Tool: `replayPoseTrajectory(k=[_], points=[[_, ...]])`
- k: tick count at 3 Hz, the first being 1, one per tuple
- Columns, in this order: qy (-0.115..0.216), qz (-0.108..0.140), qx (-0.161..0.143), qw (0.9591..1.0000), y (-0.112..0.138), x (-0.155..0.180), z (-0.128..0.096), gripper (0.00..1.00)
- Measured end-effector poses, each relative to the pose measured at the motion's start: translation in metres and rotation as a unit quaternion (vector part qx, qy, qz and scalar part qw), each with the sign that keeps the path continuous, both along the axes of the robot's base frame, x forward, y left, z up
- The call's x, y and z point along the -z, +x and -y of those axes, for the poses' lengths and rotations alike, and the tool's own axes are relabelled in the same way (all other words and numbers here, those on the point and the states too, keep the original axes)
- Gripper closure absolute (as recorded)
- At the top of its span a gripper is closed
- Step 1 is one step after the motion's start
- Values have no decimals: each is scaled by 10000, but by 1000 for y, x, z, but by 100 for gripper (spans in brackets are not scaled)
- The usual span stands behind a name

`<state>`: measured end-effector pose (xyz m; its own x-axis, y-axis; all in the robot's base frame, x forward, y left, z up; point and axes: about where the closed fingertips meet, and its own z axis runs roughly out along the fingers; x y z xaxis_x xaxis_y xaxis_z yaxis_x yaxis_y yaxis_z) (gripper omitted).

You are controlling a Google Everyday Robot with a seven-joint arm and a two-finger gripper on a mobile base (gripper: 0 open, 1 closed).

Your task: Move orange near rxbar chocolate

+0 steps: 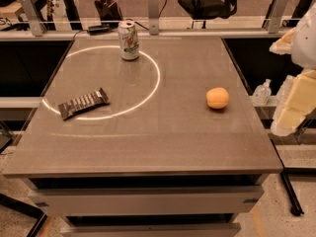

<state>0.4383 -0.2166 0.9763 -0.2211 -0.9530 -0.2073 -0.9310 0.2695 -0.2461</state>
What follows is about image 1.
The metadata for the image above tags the grey drawer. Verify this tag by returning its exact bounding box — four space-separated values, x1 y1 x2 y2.
60 223 241 237
30 186 264 216

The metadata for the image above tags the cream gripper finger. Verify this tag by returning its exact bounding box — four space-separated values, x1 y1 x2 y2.
271 69 316 136
270 28 295 55

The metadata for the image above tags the orange fruit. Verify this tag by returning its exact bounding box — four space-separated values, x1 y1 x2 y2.
206 87 229 110

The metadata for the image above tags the clear sanitizer bottle left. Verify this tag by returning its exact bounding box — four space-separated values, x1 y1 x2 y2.
252 79 272 106

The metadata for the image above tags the lower grey drawer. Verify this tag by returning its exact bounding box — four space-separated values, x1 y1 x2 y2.
60 223 241 237

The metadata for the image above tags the black office chair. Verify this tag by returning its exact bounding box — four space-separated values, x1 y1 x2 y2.
178 0 237 28

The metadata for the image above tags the middle metal rail bracket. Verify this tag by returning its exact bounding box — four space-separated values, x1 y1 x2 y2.
148 0 159 36

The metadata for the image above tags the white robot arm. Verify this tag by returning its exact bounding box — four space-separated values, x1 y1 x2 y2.
270 4 316 136

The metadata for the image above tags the black power adapter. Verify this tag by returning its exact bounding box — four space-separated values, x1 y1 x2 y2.
88 25 111 36

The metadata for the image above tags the white green soda can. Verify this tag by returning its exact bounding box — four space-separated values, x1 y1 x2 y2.
118 21 139 60

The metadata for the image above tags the metal rail bracket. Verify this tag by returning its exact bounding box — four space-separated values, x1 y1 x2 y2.
18 0 46 37
148 0 159 36
266 0 288 34

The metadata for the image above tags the upper grey drawer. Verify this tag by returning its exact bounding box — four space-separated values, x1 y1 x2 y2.
30 186 264 216

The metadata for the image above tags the dark rxbar chocolate wrapper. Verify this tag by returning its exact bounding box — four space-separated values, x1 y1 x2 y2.
58 88 110 120

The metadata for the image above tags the right metal rail bracket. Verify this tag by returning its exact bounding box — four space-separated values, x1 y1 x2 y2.
266 0 288 34

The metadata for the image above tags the dark bag on floor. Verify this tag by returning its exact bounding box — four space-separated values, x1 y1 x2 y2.
94 0 121 28

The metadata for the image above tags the clear sanitizer bottle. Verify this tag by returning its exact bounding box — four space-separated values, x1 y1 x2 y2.
252 79 272 106
276 75 294 103

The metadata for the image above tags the left metal rail bracket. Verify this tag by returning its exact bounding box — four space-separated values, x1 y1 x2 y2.
18 0 46 37

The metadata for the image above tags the clear sanitizer bottle right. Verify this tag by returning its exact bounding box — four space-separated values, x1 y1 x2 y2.
276 75 294 103

